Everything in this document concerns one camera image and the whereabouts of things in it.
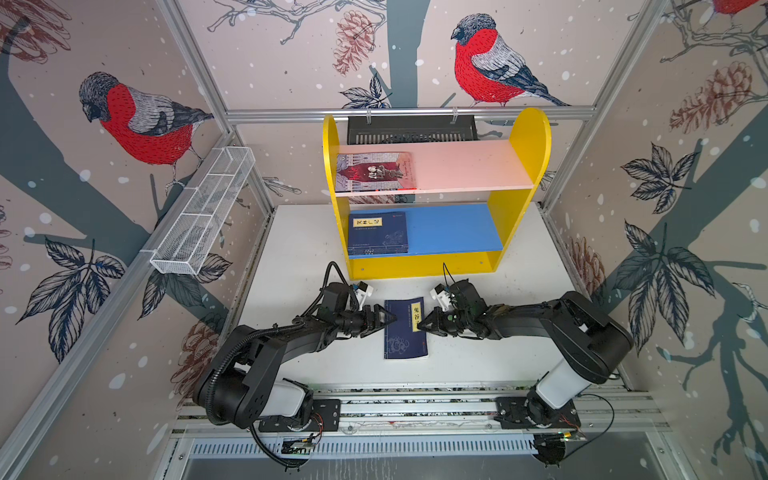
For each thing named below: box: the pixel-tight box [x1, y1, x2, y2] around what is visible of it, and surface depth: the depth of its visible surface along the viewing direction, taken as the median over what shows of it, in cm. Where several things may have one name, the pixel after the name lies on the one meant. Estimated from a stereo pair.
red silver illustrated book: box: [335, 152, 417, 192], surface depth 74 cm
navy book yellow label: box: [348, 211, 409, 255], surface depth 92 cm
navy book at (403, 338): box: [384, 297, 428, 359], surface depth 88 cm
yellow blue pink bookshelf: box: [322, 108, 552, 281], surface depth 79 cm
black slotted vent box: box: [347, 116, 480, 145], surface depth 97 cm
